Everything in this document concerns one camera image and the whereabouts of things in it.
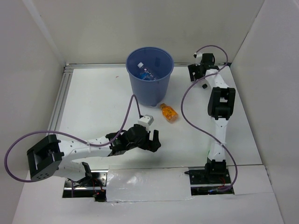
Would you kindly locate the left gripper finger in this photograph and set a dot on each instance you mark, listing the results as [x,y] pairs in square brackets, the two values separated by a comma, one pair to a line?
[155,138]
[153,147]

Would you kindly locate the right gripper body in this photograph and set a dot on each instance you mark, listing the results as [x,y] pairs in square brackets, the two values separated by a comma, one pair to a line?
[193,68]

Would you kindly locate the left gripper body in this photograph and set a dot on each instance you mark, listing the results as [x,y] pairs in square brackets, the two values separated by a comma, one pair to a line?
[145,140]

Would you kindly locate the blue label water bottle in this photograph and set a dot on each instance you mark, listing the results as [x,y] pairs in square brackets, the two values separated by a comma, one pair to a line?
[146,74]

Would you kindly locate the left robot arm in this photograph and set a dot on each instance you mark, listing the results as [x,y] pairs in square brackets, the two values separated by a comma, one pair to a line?
[53,157]

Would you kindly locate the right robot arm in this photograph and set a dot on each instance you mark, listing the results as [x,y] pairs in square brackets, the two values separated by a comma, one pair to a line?
[220,108]

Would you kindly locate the blue plastic bin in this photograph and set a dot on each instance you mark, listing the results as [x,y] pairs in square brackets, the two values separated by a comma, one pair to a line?
[159,61]

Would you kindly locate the orange juice bottle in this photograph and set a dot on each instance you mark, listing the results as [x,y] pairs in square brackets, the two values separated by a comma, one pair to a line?
[169,113]

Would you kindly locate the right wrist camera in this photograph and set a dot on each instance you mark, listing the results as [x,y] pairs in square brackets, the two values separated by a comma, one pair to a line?
[198,58]

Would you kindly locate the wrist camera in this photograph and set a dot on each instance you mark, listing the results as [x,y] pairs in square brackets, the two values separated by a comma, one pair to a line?
[146,121]
[198,58]

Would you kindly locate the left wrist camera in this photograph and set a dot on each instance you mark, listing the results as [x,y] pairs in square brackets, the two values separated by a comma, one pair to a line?
[146,121]

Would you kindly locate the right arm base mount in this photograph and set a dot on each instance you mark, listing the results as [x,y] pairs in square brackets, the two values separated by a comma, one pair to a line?
[212,179]

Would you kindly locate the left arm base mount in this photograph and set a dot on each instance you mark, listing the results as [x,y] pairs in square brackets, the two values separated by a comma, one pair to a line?
[95,188]

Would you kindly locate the aluminium frame rail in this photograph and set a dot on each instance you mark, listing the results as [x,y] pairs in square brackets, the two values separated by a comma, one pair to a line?
[92,100]

